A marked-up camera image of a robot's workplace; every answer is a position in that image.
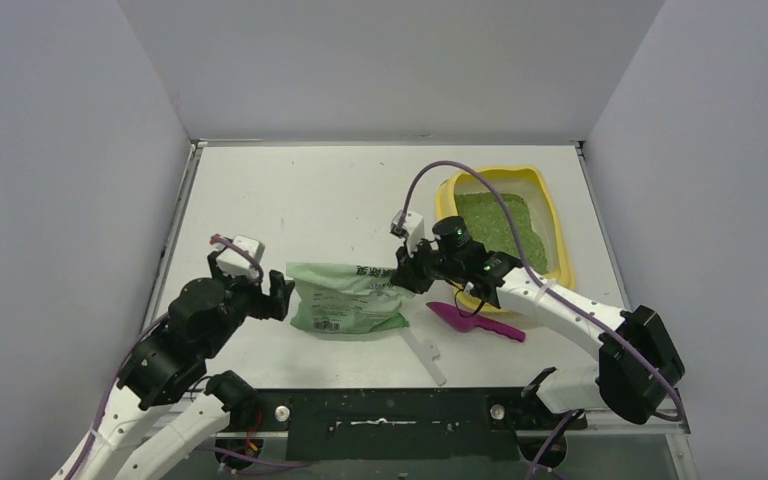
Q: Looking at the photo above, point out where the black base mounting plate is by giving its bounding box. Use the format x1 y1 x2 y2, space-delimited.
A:
190 388 571 465

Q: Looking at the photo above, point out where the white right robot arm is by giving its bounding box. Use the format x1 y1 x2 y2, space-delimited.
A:
390 211 685 427

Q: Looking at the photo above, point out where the green litter in box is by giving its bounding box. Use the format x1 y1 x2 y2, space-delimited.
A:
454 192 549 275

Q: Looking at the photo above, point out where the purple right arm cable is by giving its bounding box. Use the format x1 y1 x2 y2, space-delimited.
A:
393 160 687 480

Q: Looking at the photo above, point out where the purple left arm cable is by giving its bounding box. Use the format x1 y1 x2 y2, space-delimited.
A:
72 233 312 480

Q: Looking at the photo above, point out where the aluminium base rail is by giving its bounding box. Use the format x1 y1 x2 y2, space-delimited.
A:
82 390 690 480

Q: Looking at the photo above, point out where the magenta plastic scoop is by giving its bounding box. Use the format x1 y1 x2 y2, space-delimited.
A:
426 301 526 343

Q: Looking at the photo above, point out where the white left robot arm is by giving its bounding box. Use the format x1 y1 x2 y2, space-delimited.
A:
54 246 295 479

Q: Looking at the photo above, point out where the green cat litter bag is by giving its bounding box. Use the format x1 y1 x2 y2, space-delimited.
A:
286 262 413 335

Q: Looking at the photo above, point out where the white bag sealing clip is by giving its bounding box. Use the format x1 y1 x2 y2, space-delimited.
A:
399 328 447 386

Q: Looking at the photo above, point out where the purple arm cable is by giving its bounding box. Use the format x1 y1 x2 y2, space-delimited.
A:
393 160 687 480
72 233 312 480

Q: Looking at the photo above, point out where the yellow litter box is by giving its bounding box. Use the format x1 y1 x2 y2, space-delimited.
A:
435 166 575 289

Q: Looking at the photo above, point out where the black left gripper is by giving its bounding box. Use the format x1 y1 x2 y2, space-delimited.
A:
204 250 295 356

